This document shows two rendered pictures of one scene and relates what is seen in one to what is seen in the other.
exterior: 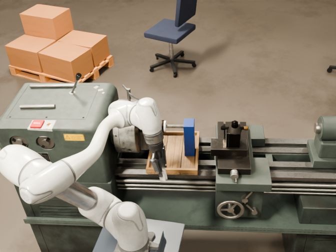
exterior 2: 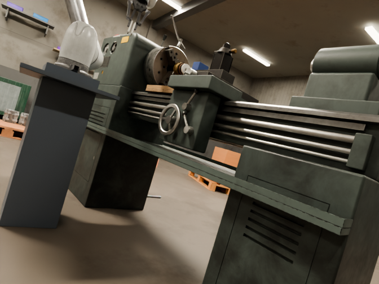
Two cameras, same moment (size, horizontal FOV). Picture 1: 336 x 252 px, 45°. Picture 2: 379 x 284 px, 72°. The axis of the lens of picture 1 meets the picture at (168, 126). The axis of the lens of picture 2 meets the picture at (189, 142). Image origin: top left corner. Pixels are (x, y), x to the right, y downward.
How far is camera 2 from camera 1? 236 cm
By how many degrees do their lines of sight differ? 53
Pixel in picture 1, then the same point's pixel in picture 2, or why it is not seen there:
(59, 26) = (229, 158)
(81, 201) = (73, 13)
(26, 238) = not seen: hidden behind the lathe
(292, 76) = not seen: outside the picture
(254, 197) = (195, 109)
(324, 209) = (270, 154)
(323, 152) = (309, 87)
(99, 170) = (121, 71)
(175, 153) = not seen: hidden behind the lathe
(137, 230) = (73, 31)
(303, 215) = (240, 162)
